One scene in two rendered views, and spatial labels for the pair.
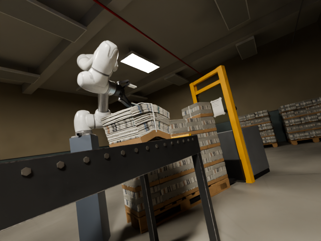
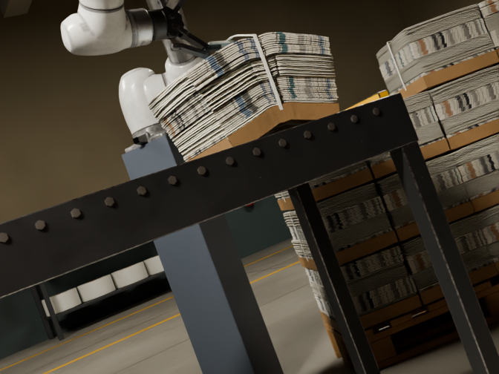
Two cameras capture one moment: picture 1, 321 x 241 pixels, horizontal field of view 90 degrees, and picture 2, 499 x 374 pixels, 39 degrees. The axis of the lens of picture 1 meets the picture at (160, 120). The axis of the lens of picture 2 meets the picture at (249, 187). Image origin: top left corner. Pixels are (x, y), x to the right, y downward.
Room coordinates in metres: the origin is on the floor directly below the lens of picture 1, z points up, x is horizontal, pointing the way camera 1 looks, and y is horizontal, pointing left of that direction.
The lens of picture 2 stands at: (-0.52, -0.65, 0.69)
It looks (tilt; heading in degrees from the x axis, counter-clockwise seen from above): 1 degrees up; 28
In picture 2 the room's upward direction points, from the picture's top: 21 degrees counter-clockwise
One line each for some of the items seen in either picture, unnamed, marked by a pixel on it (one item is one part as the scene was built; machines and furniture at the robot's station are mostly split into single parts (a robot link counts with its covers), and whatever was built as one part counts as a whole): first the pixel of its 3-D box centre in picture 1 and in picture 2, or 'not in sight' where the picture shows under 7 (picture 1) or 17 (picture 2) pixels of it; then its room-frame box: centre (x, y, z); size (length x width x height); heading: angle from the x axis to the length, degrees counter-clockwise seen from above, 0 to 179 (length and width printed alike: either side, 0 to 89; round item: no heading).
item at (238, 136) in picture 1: (234, 121); not in sight; (2.51, -1.14, 0.92); 0.09 x 0.09 x 1.85; 35
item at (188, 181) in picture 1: (169, 172); (450, 202); (2.12, 0.01, 0.42); 1.17 x 0.39 x 0.83; 125
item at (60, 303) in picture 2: not in sight; (110, 266); (5.86, 4.89, 0.55); 1.80 x 0.70 x 1.10; 146
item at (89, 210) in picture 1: (90, 188); (206, 272); (1.61, 0.79, 0.50); 0.20 x 0.20 x 1.00; 3
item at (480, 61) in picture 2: (171, 136); (441, 79); (2.20, -0.11, 0.86); 0.38 x 0.29 x 0.04; 35
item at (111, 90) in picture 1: (108, 87); (137, 27); (0.94, 0.28, 1.18); 0.09 x 0.06 x 0.09; 56
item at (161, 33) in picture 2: (118, 90); (164, 24); (1.00, 0.24, 1.18); 0.09 x 0.07 x 0.08; 146
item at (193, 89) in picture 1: (203, 128); not in sight; (3.05, -0.76, 0.92); 0.09 x 0.09 x 1.85; 35
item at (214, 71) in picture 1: (205, 77); not in sight; (2.78, -0.95, 1.82); 0.75 x 0.06 x 0.06; 35
